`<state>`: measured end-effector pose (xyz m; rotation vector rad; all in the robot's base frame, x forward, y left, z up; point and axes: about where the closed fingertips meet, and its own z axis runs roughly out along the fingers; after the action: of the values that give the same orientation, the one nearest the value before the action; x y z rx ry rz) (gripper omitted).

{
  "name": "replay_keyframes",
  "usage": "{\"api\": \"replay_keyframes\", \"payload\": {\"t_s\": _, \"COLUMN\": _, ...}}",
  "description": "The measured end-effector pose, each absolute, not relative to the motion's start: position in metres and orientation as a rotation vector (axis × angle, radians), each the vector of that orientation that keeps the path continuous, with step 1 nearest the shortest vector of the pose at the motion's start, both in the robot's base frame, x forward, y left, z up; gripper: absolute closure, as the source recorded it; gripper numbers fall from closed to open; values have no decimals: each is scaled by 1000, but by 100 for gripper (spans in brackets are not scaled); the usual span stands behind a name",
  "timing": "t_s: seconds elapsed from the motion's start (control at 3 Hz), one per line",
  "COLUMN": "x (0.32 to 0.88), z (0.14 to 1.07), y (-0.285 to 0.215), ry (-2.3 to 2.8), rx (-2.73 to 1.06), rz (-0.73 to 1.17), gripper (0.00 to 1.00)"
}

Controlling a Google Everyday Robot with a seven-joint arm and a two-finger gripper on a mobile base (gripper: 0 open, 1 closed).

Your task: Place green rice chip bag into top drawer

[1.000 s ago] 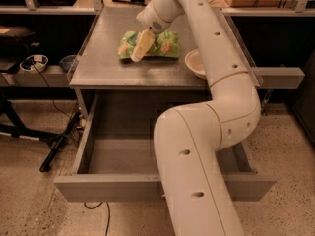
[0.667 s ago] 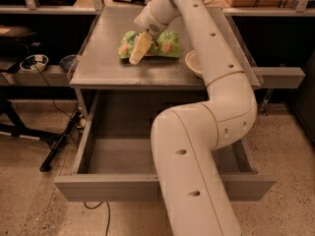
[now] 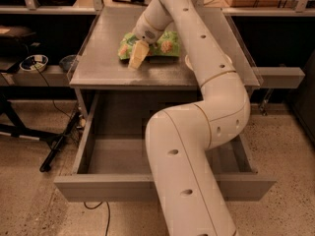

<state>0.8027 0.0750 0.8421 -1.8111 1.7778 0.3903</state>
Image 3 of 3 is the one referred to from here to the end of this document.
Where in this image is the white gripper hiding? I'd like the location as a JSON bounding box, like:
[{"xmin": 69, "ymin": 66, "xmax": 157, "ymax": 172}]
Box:
[{"xmin": 128, "ymin": 0, "xmax": 172, "ymax": 69}]

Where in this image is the green rice chip bag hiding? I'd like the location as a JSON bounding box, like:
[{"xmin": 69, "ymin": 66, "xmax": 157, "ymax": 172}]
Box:
[{"xmin": 117, "ymin": 30, "xmax": 180, "ymax": 60}]

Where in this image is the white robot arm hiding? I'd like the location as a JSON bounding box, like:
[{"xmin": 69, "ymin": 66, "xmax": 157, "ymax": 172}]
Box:
[{"xmin": 129, "ymin": 0, "xmax": 250, "ymax": 236}]

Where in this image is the open grey top drawer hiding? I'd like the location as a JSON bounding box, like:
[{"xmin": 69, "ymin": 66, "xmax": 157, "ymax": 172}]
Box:
[{"xmin": 55, "ymin": 90, "xmax": 276, "ymax": 202}]

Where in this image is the black bag on shelf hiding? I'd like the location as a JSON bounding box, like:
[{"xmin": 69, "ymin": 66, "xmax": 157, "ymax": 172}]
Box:
[{"xmin": 0, "ymin": 26, "xmax": 40, "ymax": 57}]

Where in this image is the white paper bowl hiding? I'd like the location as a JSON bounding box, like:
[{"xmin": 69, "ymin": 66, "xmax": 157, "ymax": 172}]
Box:
[{"xmin": 184, "ymin": 54, "xmax": 232, "ymax": 71}]

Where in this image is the grey cabinet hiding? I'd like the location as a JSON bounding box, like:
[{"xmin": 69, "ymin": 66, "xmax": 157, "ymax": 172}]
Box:
[{"xmin": 67, "ymin": 6, "xmax": 264, "ymax": 121}]

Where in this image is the dark round bowl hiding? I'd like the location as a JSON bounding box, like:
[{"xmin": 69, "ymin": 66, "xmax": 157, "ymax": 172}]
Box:
[{"xmin": 59, "ymin": 55, "xmax": 77, "ymax": 72}]

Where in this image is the black floor stand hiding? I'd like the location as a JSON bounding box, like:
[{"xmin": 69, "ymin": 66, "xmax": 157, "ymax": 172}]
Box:
[{"xmin": 0, "ymin": 94, "xmax": 80, "ymax": 172}]

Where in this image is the grey shelf rack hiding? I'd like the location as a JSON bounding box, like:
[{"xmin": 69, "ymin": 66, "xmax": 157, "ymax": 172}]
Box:
[{"xmin": 1, "ymin": 0, "xmax": 314, "ymax": 85}]

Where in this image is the white bowl with cables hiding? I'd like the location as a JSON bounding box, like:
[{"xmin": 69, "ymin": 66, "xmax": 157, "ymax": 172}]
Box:
[{"xmin": 20, "ymin": 54, "xmax": 48, "ymax": 72}]

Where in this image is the black floor cable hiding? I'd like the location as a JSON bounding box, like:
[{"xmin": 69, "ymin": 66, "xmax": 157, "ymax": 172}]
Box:
[{"xmin": 83, "ymin": 201, "xmax": 112, "ymax": 236}]

